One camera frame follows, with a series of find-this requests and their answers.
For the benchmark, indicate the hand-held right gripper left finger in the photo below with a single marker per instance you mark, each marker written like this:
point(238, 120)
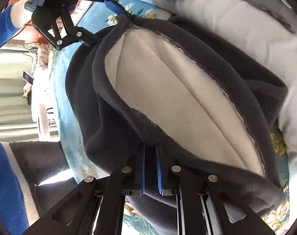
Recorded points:
point(142, 166)

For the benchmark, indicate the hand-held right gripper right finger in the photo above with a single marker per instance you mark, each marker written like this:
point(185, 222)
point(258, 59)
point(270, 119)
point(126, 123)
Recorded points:
point(159, 169)

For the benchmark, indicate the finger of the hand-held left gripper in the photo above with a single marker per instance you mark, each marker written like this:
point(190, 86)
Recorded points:
point(65, 38)
point(114, 6)

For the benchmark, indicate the black and white fleece jacket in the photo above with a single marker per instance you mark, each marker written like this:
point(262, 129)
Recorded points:
point(187, 90)

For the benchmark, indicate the dark phone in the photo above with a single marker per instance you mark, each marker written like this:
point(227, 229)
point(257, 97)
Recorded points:
point(28, 77)

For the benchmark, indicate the teal floral blanket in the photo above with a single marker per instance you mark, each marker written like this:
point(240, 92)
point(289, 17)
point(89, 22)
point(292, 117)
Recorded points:
point(62, 117)

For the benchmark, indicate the person's dark pants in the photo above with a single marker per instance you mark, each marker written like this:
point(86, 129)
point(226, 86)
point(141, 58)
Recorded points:
point(40, 161)

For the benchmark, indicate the light blue floral duvet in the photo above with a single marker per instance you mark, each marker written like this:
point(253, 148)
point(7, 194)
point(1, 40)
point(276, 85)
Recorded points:
point(236, 24)

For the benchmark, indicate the person's blue sweater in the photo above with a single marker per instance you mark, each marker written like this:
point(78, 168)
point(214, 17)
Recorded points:
point(6, 188)

